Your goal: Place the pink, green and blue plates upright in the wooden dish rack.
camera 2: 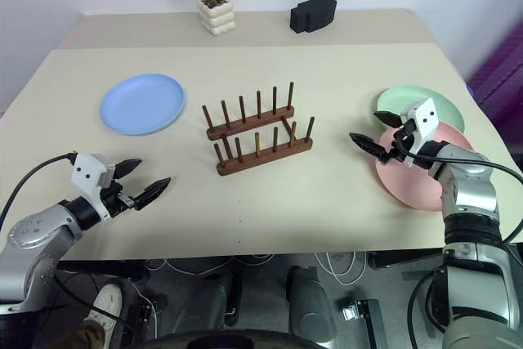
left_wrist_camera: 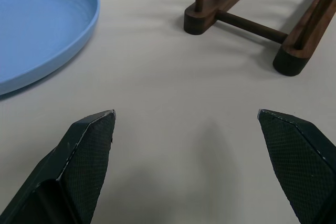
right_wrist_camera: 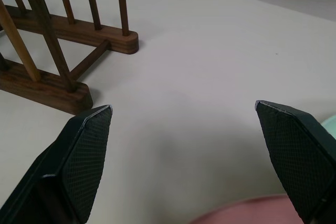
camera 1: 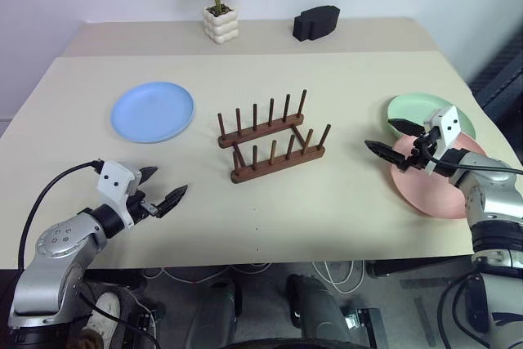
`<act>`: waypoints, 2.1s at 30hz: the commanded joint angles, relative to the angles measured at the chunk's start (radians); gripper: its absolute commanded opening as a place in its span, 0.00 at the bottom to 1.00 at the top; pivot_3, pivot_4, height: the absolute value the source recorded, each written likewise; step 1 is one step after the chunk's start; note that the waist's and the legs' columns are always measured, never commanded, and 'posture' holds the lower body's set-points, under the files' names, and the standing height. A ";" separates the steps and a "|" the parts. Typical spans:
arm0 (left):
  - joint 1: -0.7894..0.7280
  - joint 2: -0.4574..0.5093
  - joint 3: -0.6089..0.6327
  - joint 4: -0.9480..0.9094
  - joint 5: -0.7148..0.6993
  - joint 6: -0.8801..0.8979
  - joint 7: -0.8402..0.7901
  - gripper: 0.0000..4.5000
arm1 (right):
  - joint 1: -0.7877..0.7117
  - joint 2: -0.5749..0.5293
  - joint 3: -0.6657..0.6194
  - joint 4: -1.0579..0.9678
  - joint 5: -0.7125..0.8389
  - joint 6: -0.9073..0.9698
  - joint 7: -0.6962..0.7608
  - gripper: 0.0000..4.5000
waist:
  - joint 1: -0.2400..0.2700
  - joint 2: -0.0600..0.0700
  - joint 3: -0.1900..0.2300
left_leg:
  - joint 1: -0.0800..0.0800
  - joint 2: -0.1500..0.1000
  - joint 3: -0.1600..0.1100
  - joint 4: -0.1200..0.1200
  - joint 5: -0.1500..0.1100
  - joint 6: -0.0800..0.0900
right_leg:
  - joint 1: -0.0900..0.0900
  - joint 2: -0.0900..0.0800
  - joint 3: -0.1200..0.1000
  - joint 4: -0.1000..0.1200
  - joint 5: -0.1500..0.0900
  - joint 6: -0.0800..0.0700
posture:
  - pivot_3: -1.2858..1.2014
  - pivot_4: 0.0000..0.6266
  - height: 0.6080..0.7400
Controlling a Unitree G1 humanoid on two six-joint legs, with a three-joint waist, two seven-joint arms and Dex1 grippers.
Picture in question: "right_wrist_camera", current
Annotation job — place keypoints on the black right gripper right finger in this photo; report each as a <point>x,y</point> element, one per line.
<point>296,155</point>

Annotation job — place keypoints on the wooden dish rack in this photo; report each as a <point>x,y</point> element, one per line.
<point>123,41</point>

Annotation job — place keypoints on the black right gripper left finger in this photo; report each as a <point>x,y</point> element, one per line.
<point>78,161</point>

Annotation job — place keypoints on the green plate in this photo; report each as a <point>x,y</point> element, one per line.
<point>331,126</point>

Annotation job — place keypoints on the red plate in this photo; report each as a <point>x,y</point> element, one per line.
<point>249,211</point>

